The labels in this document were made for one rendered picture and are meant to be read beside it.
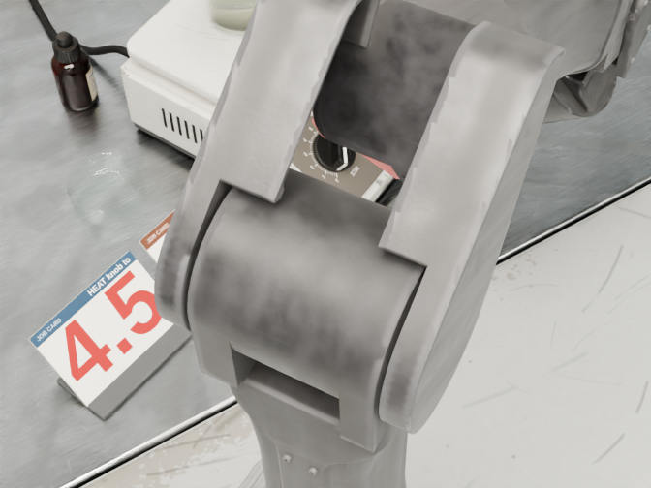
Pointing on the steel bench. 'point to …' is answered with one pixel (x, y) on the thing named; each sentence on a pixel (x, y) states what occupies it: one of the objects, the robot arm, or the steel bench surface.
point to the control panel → (303, 158)
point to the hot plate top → (186, 47)
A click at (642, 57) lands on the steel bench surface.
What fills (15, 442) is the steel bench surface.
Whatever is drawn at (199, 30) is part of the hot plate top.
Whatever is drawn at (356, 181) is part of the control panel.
